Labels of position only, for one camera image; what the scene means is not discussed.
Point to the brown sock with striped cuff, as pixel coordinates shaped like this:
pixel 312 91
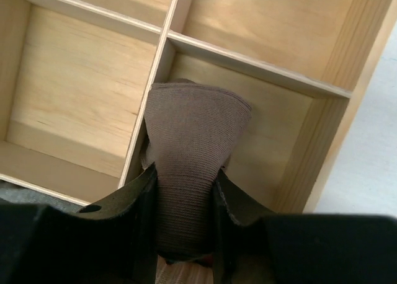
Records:
pixel 192 130

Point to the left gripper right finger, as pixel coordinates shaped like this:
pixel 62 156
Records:
pixel 256 245

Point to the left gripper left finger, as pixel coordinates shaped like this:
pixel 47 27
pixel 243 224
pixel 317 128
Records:
pixel 109 241

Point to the wooden compartment tray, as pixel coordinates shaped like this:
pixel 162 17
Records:
pixel 75 76

